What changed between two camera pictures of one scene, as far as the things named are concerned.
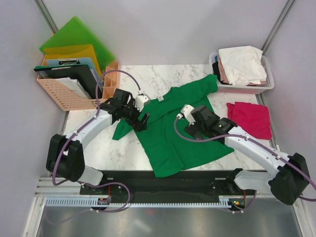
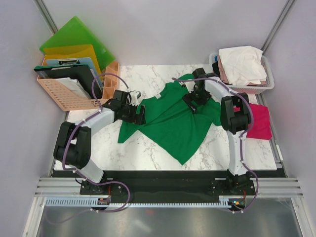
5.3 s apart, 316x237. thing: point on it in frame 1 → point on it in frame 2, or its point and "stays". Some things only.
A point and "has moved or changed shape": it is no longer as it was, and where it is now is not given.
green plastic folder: x=75 y=33 stays
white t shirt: x=243 y=65 stays
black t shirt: x=216 y=70 stays
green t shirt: x=168 y=149 has moved or changed shape
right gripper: x=192 y=129 → x=188 y=98
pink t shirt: x=224 y=80 stays
